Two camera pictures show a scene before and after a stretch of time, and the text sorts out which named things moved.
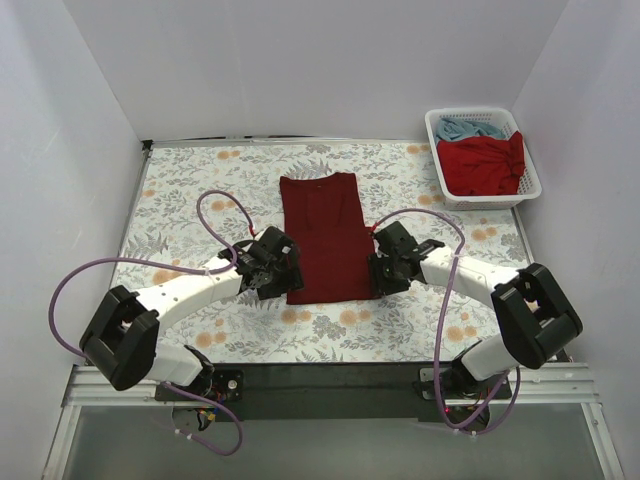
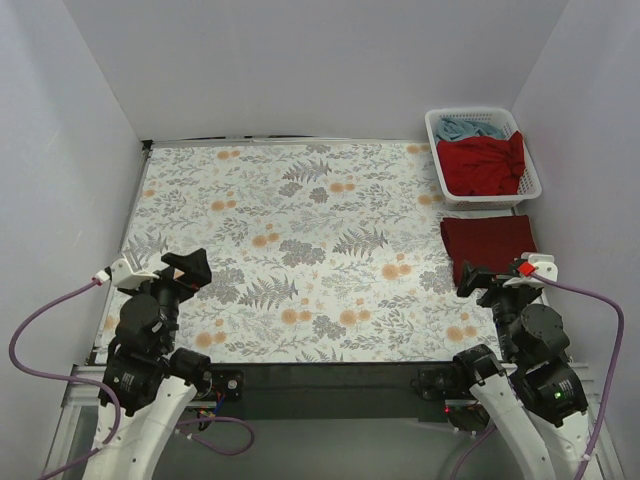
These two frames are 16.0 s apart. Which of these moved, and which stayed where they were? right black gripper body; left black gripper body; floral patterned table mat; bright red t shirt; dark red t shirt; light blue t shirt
Moved: right black gripper body; left black gripper body; dark red t shirt
Stayed: floral patterned table mat; light blue t shirt; bright red t shirt
